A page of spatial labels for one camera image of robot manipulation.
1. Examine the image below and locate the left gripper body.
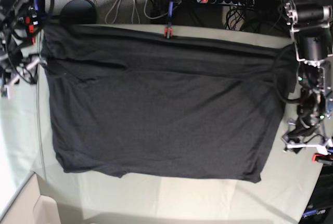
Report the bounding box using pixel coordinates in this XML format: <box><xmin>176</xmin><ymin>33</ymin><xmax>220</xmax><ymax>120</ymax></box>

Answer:
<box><xmin>281</xmin><ymin>118</ymin><xmax>332</xmax><ymax>155</ymax></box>

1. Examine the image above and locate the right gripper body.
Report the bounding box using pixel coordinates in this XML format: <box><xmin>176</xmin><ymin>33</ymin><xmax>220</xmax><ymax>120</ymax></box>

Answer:
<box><xmin>1</xmin><ymin>55</ymin><xmax>47</xmax><ymax>99</ymax></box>

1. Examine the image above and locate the black t-shirt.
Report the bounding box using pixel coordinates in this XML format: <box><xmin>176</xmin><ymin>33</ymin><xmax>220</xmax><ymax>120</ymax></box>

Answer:
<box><xmin>42</xmin><ymin>24</ymin><xmax>297</xmax><ymax>183</ymax></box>

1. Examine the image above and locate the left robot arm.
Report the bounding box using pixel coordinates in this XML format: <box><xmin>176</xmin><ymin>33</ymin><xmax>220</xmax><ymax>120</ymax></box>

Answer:
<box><xmin>273</xmin><ymin>0</ymin><xmax>332</xmax><ymax>164</ymax></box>

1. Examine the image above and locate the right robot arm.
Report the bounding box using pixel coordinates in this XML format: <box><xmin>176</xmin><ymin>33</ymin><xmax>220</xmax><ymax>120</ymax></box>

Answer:
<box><xmin>1</xmin><ymin>0</ymin><xmax>55</xmax><ymax>99</ymax></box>

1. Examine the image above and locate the right black orange clamp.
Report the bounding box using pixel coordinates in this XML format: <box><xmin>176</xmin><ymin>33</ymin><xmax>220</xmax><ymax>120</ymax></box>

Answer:
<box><xmin>312</xmin><ymin>153</ymin><xmax>333</xmax><ymax>166</ymax></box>

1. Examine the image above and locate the black orange clamp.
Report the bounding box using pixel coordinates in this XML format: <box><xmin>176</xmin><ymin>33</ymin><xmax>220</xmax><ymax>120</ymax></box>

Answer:
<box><xmin>24</xmin><ymin>0</ymin><xmax>46</xmax><ymax>44</ymax></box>
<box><xmin>164</xmin><ymin>1</ymin><xmax>174</xmax><ymax>39</ymax></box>
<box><xmin>312</xmin><ymin>153</ymin><xmax>333</xmax><ymax>166</ymax></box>

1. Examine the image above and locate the left black orange clamp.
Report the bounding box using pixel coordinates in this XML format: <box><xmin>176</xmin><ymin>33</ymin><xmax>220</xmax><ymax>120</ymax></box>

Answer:
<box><xmin>24</xmin><ymin>0</ymin><xmax>46</xmax><ymax>44</ymax></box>

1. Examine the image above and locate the round black stool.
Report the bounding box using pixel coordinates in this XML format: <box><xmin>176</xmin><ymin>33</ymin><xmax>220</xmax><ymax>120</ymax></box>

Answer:
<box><xmin>59</xmin><ymin>0</ymin><xmax>97</xmax><ymax>24</ymax></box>

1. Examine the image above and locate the cardboard box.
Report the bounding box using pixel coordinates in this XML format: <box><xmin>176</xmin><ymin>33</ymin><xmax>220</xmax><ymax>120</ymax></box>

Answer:
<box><xmin>1</xmin><ymin>173</ymin><xmax>61</xmax><ymax>224</ymax></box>

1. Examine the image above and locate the middle black orange clamp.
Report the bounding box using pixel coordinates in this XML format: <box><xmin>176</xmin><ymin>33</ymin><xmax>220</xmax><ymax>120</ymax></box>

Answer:
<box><xmin>164</xmin><ymin>1</ymin><xmax>174</xmax><ymax>39</ymax></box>

